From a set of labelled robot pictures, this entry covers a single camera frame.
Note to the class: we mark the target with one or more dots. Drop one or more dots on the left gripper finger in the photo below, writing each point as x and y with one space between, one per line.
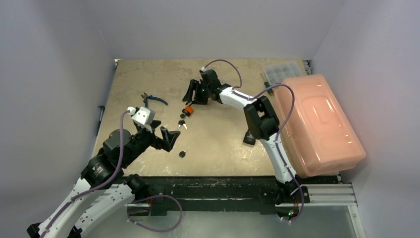
168 138
155 123

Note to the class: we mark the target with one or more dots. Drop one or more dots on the green handle screwdriver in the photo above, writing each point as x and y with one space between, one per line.
267 85

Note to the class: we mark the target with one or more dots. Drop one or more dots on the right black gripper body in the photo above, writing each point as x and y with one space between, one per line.
199 93

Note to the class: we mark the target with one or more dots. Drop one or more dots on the clear plastic organizer box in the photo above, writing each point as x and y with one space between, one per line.
276 73

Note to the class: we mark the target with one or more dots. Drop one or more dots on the aluminium frame rail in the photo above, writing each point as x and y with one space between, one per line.
331 195

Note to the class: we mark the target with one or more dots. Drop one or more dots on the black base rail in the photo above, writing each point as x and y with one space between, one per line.
262 194

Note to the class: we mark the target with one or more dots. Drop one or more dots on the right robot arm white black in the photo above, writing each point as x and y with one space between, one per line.
262 121

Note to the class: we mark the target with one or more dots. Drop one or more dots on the blue handle pliers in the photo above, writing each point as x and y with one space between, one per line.
146 98

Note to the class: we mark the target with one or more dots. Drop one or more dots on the black key bunch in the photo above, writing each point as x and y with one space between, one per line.
181 122

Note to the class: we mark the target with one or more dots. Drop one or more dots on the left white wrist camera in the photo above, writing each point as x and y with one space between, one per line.
142 118

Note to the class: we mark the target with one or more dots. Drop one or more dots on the pink plastic toolbox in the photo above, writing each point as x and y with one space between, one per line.
317 137

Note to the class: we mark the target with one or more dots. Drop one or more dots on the orange black padlock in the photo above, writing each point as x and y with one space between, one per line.
187 111

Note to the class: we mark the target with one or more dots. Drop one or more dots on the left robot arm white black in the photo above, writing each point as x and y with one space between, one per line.
102 187

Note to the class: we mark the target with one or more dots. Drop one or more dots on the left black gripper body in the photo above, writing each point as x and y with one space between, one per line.
143 139

